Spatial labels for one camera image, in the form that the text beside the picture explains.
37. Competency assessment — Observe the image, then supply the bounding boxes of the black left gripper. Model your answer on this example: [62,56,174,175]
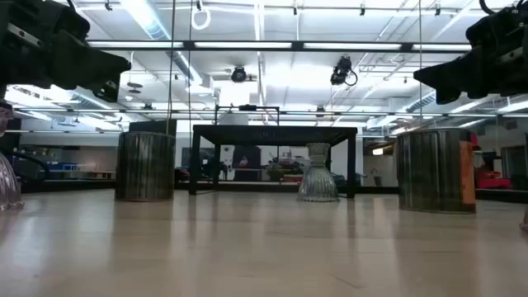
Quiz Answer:
[0,0,132,103]

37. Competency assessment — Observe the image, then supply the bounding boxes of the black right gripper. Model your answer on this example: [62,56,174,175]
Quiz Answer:
[413,2,528,105]

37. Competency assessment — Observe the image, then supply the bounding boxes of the orange label metal candle tin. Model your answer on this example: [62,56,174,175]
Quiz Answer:
[395,127,478,215]

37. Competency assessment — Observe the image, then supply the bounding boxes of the ribbed metal candle tin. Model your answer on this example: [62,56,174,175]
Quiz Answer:
[114,130,177,202]

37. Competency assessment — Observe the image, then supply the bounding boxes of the black monitor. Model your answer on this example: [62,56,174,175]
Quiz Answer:
[128,119,177,135]

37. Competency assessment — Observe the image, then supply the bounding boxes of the blue storage bins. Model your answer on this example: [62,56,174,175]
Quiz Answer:
[45,161,79,172]

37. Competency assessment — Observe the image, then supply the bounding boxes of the red storage bins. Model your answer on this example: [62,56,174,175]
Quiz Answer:
[474,167,515,191]

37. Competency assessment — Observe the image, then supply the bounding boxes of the black overhead light bar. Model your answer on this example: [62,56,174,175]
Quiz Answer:
[86,39,474,54]

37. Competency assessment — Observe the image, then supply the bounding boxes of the clear ribbed glass vase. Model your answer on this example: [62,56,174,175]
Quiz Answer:
[296,142,341,203]

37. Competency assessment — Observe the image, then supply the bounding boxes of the person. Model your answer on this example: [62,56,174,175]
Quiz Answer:
[232,144,262,182]

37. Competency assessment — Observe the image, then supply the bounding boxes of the black perforated metal shelf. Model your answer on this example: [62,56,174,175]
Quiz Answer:
[188,124,359,199]

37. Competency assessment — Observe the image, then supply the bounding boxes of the small potted plant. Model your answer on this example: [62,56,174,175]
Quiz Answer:
[266,162,285,182]

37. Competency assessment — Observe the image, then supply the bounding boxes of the thin hanging cable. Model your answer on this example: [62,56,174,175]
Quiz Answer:
[417,0,423,129]

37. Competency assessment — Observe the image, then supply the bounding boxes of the yellow hanging cable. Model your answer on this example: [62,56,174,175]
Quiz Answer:
[166,0,177,133]

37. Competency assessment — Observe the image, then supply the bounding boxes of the black hanging cable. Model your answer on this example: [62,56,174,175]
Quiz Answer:
[187,28,194,125]

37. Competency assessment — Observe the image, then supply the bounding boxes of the black aluminium table frame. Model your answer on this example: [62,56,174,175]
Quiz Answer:
[18,177,528,204]

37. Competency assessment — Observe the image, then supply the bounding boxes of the white cable loop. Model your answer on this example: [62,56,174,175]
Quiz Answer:
[190,0,212,31]

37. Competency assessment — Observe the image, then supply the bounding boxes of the black ceiling camera with cable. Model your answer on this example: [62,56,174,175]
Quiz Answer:
[329,55,359,87]

